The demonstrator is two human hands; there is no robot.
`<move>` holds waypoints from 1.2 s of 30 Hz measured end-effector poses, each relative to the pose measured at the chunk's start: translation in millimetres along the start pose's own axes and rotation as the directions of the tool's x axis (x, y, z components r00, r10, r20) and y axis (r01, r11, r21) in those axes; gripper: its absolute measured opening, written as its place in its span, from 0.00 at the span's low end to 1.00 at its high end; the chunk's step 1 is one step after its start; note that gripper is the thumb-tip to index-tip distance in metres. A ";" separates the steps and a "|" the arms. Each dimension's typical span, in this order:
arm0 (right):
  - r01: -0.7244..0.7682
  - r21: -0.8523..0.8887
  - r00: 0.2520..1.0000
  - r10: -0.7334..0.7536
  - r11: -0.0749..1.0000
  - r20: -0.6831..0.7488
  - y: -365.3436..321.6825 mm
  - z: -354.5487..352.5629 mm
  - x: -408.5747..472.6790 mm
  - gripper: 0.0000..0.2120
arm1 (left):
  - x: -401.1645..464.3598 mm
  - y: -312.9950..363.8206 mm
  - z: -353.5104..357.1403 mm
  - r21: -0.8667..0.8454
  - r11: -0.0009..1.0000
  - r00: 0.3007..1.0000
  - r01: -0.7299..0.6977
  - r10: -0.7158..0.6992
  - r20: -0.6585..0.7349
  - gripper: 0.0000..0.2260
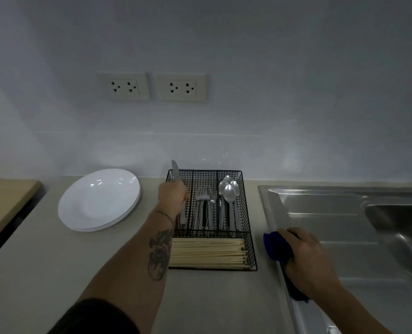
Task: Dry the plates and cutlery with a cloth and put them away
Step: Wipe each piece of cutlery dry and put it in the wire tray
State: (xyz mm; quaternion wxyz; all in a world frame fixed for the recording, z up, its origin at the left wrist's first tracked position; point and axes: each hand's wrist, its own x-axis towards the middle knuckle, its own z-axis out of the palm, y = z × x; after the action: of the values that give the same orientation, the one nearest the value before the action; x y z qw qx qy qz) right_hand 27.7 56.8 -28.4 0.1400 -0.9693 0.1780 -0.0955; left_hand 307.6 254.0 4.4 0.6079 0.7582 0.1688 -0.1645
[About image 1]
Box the person's left hand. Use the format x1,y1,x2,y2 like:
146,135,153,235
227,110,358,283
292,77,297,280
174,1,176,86
157,180,189,223

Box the person's right hand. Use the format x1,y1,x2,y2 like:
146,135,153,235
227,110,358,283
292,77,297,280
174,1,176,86
278,227,342,300

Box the dark blue cloth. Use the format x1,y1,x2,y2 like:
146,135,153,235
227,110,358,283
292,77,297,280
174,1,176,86
263,231,311,303

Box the white plate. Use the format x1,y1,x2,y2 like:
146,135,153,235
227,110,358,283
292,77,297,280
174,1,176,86
61,201,141,233
57,168,141,226

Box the person's left forearm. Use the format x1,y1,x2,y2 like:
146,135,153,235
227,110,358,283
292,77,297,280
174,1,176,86
77,212,175,324

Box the stainless steel double sink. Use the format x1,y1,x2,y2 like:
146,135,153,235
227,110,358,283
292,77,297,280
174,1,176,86
257,184,412,334

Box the bundle of wooden chopsticks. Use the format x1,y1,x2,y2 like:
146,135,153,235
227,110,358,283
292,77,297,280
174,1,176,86
169,238,250,270

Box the black sleeve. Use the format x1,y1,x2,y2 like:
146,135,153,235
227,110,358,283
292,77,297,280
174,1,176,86
47,298,140,334

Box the wooden side table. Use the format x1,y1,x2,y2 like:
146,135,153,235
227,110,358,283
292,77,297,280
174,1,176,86
0,179,45,253

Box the black wire cutlery tray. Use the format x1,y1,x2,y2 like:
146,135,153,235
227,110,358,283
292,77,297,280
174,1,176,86
166,169,258,272

